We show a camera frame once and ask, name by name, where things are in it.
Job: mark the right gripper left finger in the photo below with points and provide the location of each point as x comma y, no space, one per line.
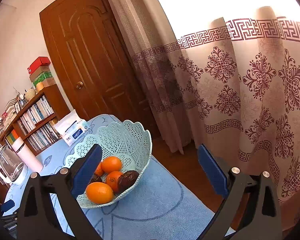
37,218

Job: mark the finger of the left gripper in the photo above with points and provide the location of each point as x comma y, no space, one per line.
7,206

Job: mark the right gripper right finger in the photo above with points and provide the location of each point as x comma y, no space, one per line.
261,218

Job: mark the oval orange fruit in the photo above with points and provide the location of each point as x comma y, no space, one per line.
99,193

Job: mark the small mandarin orange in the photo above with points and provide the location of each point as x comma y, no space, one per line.
99,170

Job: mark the large round orange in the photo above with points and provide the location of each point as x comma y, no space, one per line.
112,179

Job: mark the pale orange round fruit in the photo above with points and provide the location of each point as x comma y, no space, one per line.
111,164

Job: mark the dark purple passion fruit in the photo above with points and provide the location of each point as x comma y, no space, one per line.
95,178

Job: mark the pink thermos bottle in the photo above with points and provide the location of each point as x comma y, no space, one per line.
26,155

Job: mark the light blue patterned tablecloth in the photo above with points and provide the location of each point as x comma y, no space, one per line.
160,207

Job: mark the wooden bookshelf with books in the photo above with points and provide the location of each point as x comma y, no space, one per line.
34,122

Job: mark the white tissue pack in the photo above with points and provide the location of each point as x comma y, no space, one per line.
71,127

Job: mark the woven round basket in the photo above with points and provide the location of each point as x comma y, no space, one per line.
30,94

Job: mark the mint lattice fruit basket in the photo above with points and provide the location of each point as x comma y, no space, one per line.
128,141

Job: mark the patterned beige curtain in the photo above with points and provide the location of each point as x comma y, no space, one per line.
226,74

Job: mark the stacked coloured boxes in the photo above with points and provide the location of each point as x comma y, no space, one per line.
40,74

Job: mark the brown wooden door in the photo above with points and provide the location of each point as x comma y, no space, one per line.
92,62

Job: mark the glass kettle white handle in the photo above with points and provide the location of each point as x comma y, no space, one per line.
12,169

